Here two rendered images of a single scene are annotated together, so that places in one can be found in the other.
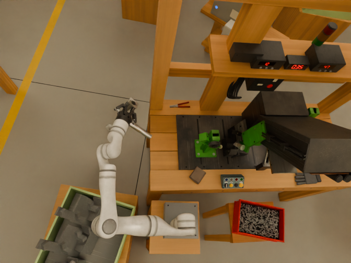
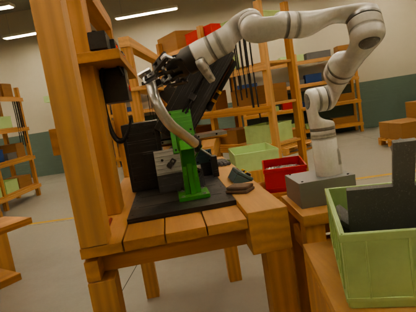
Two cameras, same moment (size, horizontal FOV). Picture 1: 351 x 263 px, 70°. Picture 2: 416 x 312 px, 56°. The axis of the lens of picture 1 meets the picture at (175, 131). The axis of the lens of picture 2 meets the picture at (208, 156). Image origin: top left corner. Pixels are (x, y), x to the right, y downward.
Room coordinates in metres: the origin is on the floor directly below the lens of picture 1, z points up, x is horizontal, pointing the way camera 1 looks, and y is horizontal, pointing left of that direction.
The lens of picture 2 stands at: (0.17, 1.32, 1.27)
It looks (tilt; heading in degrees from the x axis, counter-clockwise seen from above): 7 degrees down; 285
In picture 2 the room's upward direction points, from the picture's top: 9 degrees counter-clockwise
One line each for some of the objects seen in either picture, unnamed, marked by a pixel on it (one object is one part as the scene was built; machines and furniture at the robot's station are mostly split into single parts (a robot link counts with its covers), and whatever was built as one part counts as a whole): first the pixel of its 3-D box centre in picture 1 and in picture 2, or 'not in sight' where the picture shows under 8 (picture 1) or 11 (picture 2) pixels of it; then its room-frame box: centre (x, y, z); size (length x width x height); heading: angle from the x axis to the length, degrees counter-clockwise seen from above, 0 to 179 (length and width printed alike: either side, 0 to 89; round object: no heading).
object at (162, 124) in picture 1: (230, 158); (191, 267); (0.87, -0.55, 0.44); 1.49 x 0.70 x 0.88; 111
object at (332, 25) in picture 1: (330, 28); not in sight; (1.19, -0.56, 1.71); 0.05 x 0.05 x 0.04
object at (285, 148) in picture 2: not in sight; (290, 140); (0.68, -7.51, 0.22); 1.20 x 0.80 x 0.44; 51
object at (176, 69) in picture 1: (261, 73); (93, 132); (1.22, -0.42, 1.23); 1.30 x 0.05 x 0.09; 111
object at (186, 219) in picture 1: (184, 223); (319, 110); (0.13, -0.21, 1.19); 0.09 x 0.09 x 0.17; 19
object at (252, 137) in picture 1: (258, 135); (181, 130); (0.79, -0.51, 1.17); 0.13 x 0.12 x 0.20; 111
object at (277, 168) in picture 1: (278, 144); (189, 138); (0.80, -0.66, 1.11); 0.39 x 0.16 x 0.03; 21
